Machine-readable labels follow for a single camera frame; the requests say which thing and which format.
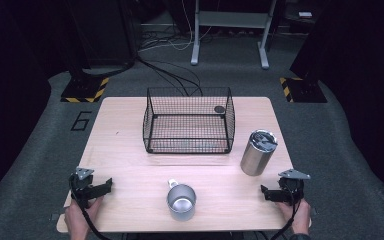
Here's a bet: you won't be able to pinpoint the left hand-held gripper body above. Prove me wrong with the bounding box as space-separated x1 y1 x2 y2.
68 166 96 209

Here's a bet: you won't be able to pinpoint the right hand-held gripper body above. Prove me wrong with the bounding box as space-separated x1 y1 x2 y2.
277 168 312 206

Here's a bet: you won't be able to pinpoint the steel tumbler with lid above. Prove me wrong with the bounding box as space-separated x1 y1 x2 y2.
239 129 279 177

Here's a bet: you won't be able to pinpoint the steel mug with handle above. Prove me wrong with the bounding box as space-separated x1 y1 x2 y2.
166 178 198 222

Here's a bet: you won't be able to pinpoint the black wire mesh basket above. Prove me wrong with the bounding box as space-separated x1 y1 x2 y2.
142 86 236 155

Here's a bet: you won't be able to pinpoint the person's right hand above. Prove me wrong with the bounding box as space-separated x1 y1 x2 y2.
275 198 312 236

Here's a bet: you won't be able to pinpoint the person's left hand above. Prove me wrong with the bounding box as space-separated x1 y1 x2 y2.
64 195 105 236

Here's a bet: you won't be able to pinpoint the black stand base striped tape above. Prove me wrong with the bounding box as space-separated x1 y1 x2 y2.
278 74 328 104
60 66 111 104

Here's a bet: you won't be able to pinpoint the dark curtain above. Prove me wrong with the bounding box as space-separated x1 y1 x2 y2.
289 0 384 208
0 0 78 204

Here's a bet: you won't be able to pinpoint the dark cabinet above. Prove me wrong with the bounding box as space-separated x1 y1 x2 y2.
64 0 138 69

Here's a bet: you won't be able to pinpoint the black floor cables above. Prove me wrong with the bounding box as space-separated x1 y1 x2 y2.
135 54 205 98

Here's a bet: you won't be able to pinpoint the white floor cables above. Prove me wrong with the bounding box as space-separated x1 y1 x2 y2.
138 0 214 53

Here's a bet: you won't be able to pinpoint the white metal desk frame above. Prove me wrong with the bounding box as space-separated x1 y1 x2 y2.
190 0 278 71

